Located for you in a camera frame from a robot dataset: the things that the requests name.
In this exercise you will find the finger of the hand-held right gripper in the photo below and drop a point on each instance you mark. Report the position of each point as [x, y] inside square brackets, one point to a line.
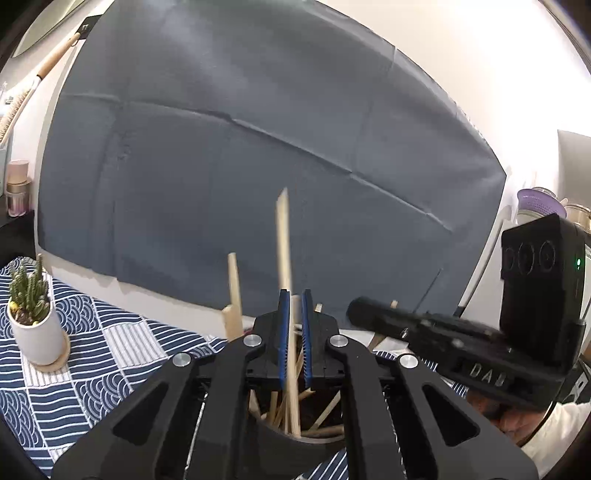
[378, 316]

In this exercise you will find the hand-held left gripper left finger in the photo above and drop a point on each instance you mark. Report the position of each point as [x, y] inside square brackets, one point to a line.
[285, 341]

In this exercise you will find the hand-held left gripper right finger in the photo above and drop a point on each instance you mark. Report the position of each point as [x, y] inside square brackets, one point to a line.
[307, 341]

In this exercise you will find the bunch of wooden chopsticks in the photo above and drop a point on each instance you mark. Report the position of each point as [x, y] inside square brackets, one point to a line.
[234, 295]

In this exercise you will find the wooden chopstick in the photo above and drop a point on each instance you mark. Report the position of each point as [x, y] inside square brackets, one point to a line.
[284, 240]

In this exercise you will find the black metal utensil cup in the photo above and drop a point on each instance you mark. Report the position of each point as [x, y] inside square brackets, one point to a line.
[300, 457]

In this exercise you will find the person's right hand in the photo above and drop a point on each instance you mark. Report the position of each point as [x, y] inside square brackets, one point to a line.
[508, 422]

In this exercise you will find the steel pot with glass lid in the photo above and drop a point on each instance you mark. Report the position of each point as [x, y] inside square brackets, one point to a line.
[579, 217]

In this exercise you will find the purple strainer bowl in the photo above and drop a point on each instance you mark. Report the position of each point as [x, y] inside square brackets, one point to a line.
[540, 203]

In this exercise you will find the blue white patterned tablecloth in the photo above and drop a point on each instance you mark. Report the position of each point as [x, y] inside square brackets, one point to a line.
[115, 350]

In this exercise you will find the grey backdrop cloth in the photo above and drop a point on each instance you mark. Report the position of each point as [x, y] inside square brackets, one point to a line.
[231, 161]

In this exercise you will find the round wooden coaster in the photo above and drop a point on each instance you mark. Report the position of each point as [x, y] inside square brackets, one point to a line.
[51, 364]

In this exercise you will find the potted cactus in white pot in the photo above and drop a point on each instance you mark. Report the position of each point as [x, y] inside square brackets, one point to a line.
[34, 323]

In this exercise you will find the pink cosmetic jar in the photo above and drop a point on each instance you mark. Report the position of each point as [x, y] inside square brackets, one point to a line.
[19, 189]

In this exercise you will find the black binder clip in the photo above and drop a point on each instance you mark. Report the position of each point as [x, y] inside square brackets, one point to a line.
[88, 28]

